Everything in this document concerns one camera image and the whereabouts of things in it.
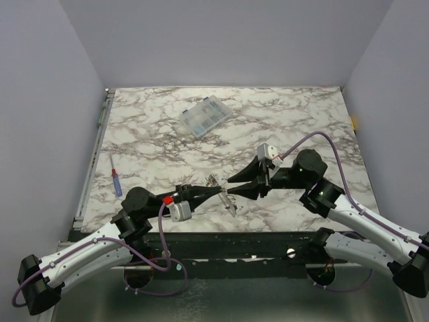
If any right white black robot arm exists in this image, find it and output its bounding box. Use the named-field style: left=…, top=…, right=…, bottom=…
left=227, top=144, right=428, bottom=298

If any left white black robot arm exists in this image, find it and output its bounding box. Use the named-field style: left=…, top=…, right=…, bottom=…
left=11, top=184, right=222, bottom=315

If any red blue screwdriver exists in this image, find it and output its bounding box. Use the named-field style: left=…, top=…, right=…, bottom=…
left=109, top=154, right=123, bottom=197

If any clear plastic organizer box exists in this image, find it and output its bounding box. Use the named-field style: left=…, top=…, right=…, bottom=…
left=178, top=95, right=233, bottom=139

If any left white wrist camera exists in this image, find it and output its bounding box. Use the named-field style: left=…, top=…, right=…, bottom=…
left=168, top=201, right=192, bottom=222

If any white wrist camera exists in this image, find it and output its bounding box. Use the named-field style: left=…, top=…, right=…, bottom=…
left=168, top=201, right=192, bottom=222
left=257, top=143, right=283, bottom=166

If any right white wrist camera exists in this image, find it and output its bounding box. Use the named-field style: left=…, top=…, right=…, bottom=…
left=257, top=143, right=283, bottom=166

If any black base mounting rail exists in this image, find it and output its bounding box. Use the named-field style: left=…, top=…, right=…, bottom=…
left=123, top=229, right=332, bottom=284

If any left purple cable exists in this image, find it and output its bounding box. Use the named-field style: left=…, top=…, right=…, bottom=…
left=12, top=197, right=188, bottom=308

